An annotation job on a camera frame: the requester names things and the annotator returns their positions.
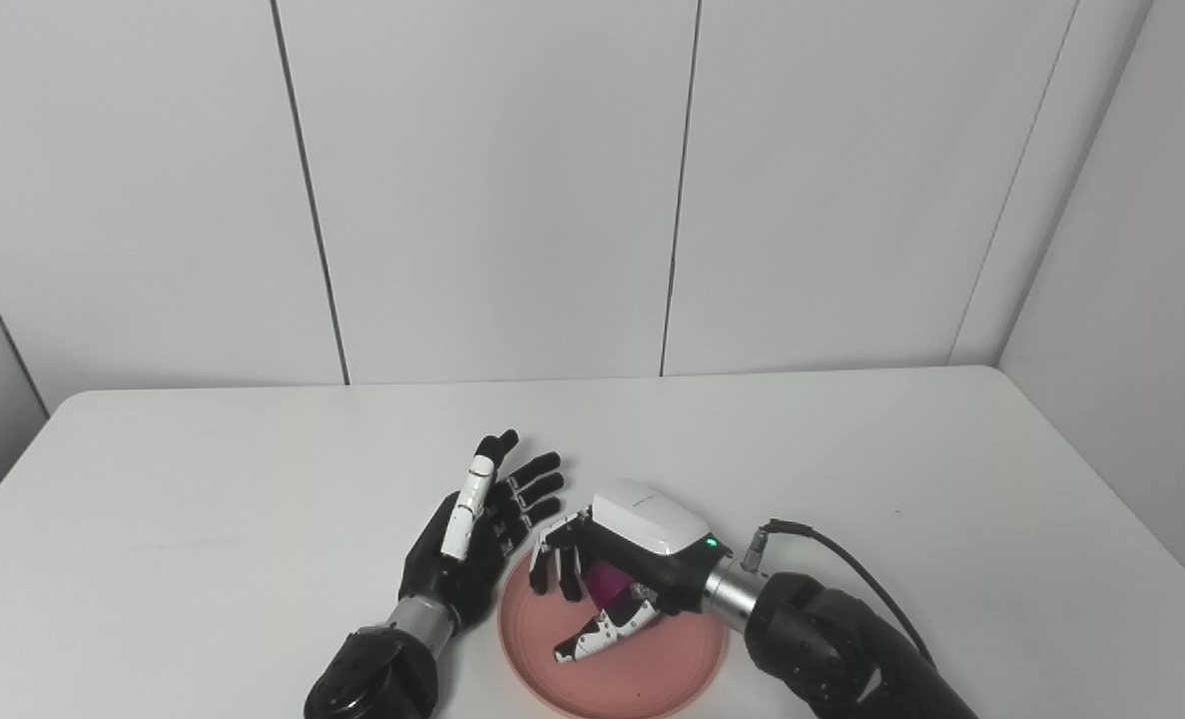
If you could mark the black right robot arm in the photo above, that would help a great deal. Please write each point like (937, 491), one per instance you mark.
(832, 649)

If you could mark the pink round plate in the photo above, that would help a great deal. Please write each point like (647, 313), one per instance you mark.
(642, 669)

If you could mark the purple red onion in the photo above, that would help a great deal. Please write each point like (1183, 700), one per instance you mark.
(607, 581)

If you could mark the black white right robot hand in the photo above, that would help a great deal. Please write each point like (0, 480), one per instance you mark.
(652, 529)

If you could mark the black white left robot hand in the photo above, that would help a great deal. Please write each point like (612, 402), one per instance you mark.
(462, 559)

